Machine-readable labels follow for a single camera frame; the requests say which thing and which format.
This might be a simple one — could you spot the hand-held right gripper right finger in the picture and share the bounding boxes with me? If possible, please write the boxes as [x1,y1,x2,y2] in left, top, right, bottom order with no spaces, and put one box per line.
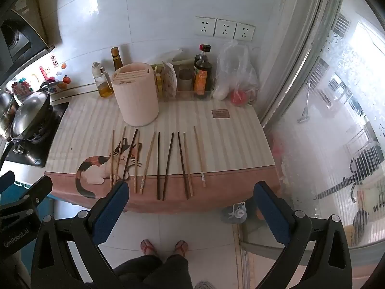
[253,181,352,289]

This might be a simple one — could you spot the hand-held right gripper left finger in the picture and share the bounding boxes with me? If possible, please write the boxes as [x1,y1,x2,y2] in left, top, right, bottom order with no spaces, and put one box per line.
[30,181,130,289]

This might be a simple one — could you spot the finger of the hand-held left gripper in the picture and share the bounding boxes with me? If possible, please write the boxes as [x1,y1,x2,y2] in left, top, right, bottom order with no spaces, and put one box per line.
[0,170,16,193]
[0,175,53,214]

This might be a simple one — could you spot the cream round chopstick holder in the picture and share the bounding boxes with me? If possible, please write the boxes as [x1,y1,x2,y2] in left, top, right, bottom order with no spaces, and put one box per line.
[112,62,159,126]

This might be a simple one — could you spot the black glass gas stove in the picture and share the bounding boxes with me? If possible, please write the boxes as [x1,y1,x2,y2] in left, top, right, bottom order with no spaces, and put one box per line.
[4,102,70,168]

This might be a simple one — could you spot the person's left foot in sandal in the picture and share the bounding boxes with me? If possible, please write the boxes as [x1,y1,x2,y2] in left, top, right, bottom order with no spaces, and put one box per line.
[140,239,158,257]

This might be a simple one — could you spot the person's foot in sandal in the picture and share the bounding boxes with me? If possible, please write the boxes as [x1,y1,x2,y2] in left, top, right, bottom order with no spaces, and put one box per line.
[140,239,158,257]
[174,240,189,258]

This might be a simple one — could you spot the black wok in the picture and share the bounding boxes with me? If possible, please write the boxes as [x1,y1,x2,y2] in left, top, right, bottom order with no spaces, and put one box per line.
[0,102,56,172]

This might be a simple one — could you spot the person's dark trousers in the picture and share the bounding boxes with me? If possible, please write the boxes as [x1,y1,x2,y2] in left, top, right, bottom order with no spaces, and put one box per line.
[113,254,193,289]

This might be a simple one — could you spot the steel steamer pot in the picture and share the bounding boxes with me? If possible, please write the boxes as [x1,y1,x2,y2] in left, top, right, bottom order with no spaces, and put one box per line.
[0,90,19,140]

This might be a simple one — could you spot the glass sliding door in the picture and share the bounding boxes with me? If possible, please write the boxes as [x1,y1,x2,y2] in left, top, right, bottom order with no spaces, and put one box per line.
[260,0,385,265]

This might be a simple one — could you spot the steel wok lid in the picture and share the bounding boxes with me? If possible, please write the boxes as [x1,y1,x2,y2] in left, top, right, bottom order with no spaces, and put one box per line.
[10,90,51,136]

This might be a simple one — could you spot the person's right foot in sandal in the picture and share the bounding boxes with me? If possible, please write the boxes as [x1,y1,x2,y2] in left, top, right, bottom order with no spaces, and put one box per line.
[174,240,189,258]

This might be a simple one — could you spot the cat print striped table cloth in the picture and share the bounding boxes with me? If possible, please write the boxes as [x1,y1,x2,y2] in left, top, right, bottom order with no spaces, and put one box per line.
[45,94,282,214]

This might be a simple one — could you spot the red packet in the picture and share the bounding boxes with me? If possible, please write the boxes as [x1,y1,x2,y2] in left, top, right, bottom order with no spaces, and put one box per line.
[230,90,248,106]

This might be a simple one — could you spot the clear oil dispenser bottle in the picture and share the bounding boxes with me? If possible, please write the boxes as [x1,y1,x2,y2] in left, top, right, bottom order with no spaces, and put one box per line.
[92,62,114,99]

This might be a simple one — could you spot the white packet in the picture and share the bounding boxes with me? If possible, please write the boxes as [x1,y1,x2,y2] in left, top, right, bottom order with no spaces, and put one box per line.
[212,83,231,100]

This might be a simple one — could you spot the black range hood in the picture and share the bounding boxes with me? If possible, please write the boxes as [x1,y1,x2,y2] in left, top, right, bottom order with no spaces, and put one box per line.
[0,6,55,80]

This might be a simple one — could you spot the clear plastic storage box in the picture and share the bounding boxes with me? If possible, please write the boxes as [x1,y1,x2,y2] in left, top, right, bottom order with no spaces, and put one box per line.
[162,63,215,100]

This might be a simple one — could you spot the printed seasoning packet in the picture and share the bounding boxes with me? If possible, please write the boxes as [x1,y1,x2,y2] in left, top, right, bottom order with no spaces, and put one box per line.
[161,60,177,100]

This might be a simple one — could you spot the soy sauce bottle orange label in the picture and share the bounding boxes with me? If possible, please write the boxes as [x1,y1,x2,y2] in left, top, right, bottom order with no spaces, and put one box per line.
[193,45,213,99]

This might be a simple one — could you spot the clear plastic bag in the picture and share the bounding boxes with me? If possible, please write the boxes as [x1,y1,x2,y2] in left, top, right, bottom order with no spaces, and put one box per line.
[212,40,261,106]

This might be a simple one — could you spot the clear glass jar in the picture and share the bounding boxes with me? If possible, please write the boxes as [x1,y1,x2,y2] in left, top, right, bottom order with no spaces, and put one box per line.
[177,69,194,92]

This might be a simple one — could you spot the dark sauce bottle yellow cap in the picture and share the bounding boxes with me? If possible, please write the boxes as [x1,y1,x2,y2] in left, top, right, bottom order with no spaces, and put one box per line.
[110,47,124,72]

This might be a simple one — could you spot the colourful flower wall sticker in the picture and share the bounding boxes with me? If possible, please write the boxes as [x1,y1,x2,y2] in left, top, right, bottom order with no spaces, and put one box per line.
[11,78,32,95]

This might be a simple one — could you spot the white wall socket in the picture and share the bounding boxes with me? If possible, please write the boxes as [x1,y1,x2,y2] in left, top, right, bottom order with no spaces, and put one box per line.
[234,22,256,41]
[214,19,237,39]
[195,16,216,37]

